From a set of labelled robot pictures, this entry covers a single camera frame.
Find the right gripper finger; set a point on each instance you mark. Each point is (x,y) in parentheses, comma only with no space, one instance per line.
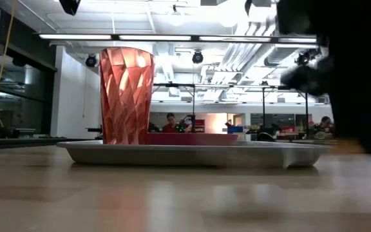
(366,125)

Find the red faceted plastic cup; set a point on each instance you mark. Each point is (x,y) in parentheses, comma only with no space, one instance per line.
(126,96)

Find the pink plastic plate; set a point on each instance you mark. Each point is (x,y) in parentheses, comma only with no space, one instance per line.
(192,139)

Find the grey plastic tray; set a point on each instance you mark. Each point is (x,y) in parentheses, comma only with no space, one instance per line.
(188,156)

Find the person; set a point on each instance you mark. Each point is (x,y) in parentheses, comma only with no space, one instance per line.
(325,122)
(171,124)

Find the black round ceiling lamp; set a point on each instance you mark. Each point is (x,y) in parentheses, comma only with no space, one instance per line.
(197,57)
(91,61)

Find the blue storage bin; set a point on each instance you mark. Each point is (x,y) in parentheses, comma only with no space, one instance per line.
(235,129)

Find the black metal rig frame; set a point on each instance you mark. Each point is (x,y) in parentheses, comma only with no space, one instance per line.
(195,38)

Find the black background rig frame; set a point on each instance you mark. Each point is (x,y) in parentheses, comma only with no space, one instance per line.
(193,106)

